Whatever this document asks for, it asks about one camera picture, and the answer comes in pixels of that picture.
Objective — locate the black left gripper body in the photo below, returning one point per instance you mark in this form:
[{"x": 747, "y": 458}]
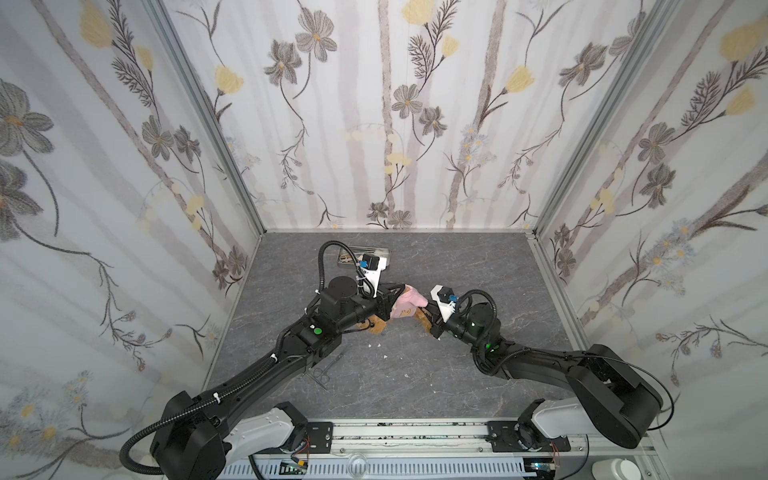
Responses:
[{"x": 389, "y": 299}]

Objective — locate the pink teddy hoodie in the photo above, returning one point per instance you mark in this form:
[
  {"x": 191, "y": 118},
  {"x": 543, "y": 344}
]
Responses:
[{"x": 408, "y": 304}]

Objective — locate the brown teddy bear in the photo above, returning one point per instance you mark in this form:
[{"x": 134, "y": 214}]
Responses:
[{"x": 378, "y": 325}]

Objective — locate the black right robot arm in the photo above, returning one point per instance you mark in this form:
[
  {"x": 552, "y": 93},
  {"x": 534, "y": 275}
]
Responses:
[{"x": 611, "y": 397}]

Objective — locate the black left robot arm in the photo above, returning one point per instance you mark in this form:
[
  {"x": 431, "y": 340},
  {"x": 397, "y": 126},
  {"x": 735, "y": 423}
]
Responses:
[{"x": 191, "y": 440}]

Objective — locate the metal instrument tray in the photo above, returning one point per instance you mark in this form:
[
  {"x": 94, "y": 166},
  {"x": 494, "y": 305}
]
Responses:
[{"x": 378, "y": 255}]

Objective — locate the steel surgical scissors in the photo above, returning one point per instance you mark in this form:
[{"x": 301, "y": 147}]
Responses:
[{"x": 321, "y": 375}]

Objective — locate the white round container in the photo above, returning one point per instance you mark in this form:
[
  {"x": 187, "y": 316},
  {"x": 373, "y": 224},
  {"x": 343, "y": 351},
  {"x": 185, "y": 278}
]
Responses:
[{"x": 615, "y": 469}]

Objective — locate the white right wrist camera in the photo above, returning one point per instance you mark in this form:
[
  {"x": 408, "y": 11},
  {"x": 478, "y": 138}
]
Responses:
[{"x": 446, "y": 301}]

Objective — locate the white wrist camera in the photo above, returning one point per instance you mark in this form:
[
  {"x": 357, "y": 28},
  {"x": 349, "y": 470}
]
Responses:
[
  {"x": 446, "y": 301},
  {"x": 368, "y": 270}
]

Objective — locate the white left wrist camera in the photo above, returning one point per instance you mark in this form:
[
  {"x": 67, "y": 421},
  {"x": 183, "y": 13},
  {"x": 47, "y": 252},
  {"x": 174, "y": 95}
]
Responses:
[{"x": 368, "y": 270}]

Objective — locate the white perforated cable duct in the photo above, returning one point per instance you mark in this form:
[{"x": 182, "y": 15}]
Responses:
[{"x": 397, "y": 468}]

